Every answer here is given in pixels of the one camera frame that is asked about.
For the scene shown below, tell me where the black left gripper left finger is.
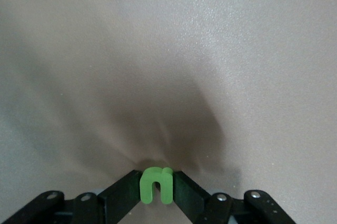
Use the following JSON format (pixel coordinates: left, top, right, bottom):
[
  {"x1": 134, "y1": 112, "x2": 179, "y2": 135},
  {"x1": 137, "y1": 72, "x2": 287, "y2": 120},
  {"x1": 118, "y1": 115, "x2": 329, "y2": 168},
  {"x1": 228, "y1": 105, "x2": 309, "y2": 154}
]
[{"x1": 0, "y1": 170, "x2": 144, "y2": 224}]

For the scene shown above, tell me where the green foam letter n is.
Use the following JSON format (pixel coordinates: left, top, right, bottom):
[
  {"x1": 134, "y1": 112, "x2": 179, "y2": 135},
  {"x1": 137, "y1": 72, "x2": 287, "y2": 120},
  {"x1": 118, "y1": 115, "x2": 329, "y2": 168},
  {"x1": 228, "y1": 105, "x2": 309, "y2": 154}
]
[{"x1": 139, "y1": 166, "x2": 174, "y2": 205}]

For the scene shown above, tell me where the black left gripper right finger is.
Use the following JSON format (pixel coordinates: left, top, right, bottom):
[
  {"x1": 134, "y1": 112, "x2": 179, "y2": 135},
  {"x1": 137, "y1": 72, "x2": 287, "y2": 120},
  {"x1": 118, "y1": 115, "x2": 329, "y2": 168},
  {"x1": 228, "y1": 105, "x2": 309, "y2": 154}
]
[{"x1": 172, "y1": 170, "x2": 298, "y2": 224}]

